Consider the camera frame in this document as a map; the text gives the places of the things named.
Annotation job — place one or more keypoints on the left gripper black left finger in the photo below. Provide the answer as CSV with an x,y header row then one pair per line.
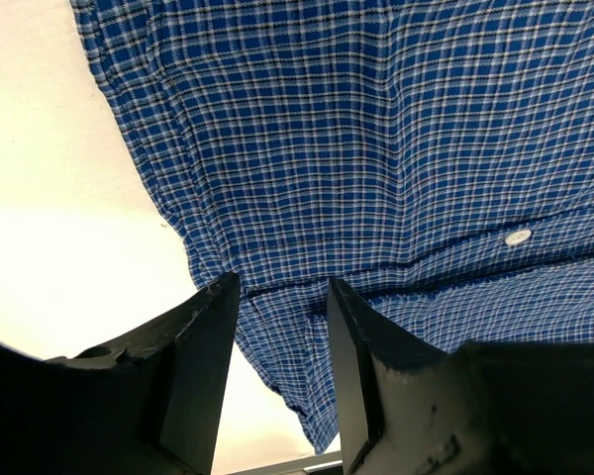
x,y
146,402

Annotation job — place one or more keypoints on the blue plaid long sleeve shirt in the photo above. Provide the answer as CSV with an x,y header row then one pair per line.
x,y
438,156

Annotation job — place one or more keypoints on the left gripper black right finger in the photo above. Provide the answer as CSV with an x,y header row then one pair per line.
x,y
406,407

